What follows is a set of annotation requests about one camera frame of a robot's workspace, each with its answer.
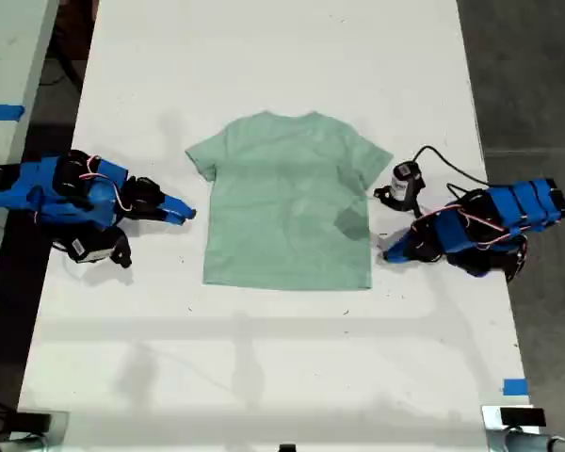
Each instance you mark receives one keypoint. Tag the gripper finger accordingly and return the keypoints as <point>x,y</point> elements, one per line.
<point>179,207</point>
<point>172,219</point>
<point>413,257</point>
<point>402,246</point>

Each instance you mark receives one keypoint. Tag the pale green T-shirt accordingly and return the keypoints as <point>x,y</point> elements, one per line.
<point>287,212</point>

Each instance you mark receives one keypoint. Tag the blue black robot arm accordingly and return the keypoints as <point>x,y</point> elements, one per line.
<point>28,188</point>
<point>522,202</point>

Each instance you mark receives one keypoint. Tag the short blue tape strip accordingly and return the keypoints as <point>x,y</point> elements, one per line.
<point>515,387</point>

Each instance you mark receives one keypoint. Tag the long blue tape strip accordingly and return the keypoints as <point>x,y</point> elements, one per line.
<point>0,112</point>

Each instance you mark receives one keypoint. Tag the white side table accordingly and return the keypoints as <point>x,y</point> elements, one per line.
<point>9,56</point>

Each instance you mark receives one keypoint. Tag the small black box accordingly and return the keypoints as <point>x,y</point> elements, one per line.
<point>522,416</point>
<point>34,423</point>

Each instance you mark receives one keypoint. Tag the short black camera stalk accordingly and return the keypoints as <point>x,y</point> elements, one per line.
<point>121,249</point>
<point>395,200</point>

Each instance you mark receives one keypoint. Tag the black camera box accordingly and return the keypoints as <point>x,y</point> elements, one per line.
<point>405,181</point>
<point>92,248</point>

